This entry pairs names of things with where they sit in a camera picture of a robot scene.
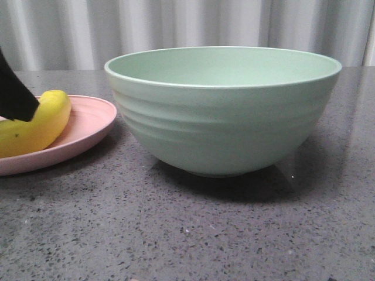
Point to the pink plate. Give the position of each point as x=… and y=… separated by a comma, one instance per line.
x=90, y=121

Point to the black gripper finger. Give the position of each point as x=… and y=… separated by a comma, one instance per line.
x=17, y=102

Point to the white curtain backdrop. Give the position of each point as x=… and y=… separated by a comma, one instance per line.
x=83, y=35

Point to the yellow banana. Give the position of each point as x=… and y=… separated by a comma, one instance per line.
x=50, y=119

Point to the green ribbed bowl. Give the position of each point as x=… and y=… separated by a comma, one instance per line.
x=221, y=111

